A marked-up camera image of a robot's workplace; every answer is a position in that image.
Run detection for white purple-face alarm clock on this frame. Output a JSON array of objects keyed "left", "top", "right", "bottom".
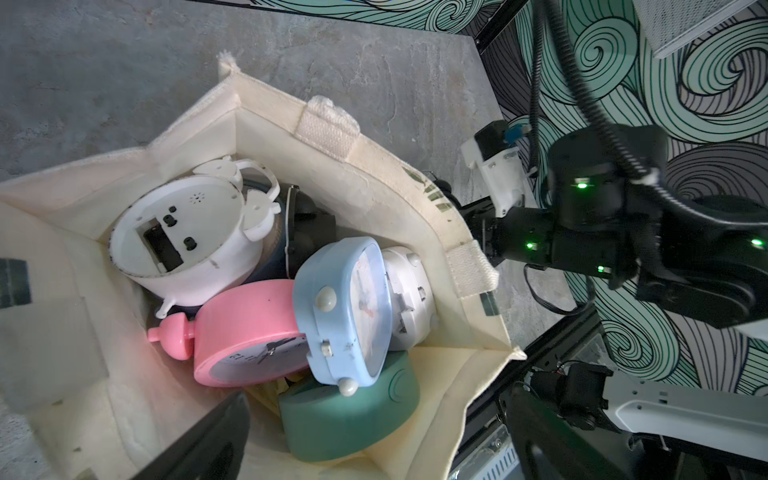
[{"left": 108, "top": 156, "right": 281, "bottom": 319}]

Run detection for light blue square alarm clock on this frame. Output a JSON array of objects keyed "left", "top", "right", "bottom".
[{"left": 293, "top": 236, "right": 393, "bottom": 397}]

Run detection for floral canvas tote bag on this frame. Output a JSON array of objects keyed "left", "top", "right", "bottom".
[{"left": 1, "top": 54, "right": 524, "bottom": 479}]

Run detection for clear acrylic wall holder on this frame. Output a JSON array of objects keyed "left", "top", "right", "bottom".
[{"left": 632, "top": 0, "right": 755, "bottom": 59}]

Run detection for small black alarm clock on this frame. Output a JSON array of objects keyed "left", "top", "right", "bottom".
[{"left": 258, "top": 184, "right": 337, "bottom": 279}]

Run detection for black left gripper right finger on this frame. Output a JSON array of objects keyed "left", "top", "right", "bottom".
[{"left": 506, "top": 386, "right": 627, "bottom": 479}]

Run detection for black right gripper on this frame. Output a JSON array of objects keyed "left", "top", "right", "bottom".
[{"left": 461, "top": 197, "right": 636, "bottom": 282}]

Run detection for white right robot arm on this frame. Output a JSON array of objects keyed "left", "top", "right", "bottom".
[{"left": 461, "top": 121, "right": 767, "bottom": 470}]

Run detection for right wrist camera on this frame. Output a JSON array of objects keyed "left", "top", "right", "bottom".
[{"left": 460, "top": 120, "right": 530, "bottom": 218}]

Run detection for pink twin-bell alarm clock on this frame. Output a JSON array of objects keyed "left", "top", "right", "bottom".
[{"left": 147, "top": 279, "right": 309, "bottom": 388}]

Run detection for white square alarm clock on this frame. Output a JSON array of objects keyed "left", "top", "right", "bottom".
[{"left": 382, "top": 246, "right": 439, "bottom": 351}]

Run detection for green round alarm clock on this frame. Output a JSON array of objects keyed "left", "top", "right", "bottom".
[{"left": 278, "top": 351, "right": 420, "bottom": 462}]

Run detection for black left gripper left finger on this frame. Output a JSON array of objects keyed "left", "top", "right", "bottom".
[{"left": 134, "top": 391, "right": 250, "bottom": 480}]

